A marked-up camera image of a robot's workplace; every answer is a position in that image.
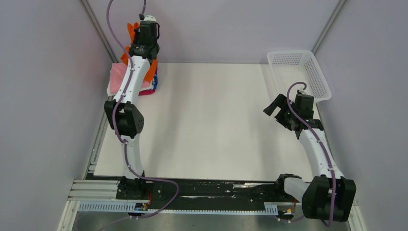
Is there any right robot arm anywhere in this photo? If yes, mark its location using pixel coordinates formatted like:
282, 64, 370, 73
263, 91, 357, 222

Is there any white plastic basket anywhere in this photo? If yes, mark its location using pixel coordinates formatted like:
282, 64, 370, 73
267, 50, 332, 103

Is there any aluminium frame post right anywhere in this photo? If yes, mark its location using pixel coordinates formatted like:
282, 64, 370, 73
311, 0, 349, 55

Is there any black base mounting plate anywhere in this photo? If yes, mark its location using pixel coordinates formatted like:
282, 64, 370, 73
115, 178, 296, 211

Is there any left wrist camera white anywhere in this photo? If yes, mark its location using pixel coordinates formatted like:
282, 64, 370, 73
142, 15, 157, 22

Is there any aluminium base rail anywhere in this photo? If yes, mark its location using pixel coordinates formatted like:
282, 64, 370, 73
58, 175, 365, 231

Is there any blue folded t shirt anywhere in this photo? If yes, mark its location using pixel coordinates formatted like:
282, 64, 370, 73
152, 70, 158, 90

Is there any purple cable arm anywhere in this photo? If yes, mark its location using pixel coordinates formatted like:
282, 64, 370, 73
76, 0, 181, 228
276, 81, 337, 228

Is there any pink folded t shirt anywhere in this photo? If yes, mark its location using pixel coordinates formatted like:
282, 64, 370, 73
109, 62, 151, 95

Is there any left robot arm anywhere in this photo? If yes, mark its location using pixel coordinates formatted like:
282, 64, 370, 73
104, 19, 160, 200

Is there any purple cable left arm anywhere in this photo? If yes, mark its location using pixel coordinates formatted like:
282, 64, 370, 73
76, 0, 181, 228

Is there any orange t shirt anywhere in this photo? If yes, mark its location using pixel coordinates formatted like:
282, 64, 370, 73
120, 22, 158, 82

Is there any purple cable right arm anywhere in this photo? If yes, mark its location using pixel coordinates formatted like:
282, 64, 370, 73
276, 81, 337, 228

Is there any aluminium frame post left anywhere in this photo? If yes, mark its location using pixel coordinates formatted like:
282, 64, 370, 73
79, 0, 118, 63

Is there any aluminium frame post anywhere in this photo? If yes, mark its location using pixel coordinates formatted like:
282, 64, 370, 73
311, 0, 349, 55
79, 0, 118, 63

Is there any white folded t shirt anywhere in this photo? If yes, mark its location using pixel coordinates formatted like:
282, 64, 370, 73
107, 80, 153, 96

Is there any red folded t shirt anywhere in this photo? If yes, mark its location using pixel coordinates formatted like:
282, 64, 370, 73
138, 90, 155, 96

